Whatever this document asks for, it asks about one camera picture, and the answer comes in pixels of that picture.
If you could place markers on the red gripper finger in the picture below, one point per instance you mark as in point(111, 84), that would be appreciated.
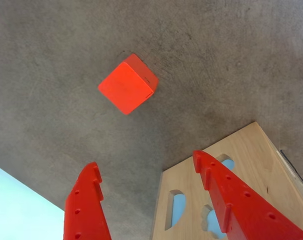
point(244, 212)
point(86, 215)

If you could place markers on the red wooden cube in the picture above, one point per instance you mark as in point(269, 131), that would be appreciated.
point(125, 87)

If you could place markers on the wooden shape sorter box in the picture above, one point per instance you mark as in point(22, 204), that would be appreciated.
point(251, 155)

